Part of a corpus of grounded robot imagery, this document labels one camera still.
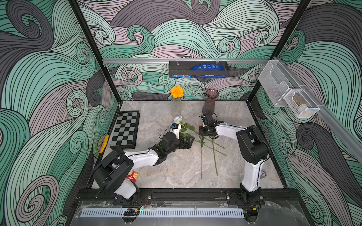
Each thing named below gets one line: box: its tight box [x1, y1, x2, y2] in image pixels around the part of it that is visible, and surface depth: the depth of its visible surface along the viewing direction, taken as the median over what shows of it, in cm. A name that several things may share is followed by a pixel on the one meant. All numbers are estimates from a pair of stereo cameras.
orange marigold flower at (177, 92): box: [170, 85, 184, 99], surface depth 81 cm
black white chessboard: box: [109, 110, 141, 150], surface depth 99 cm
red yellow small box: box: [125, 170, 140, 184], surface depth 81 cm
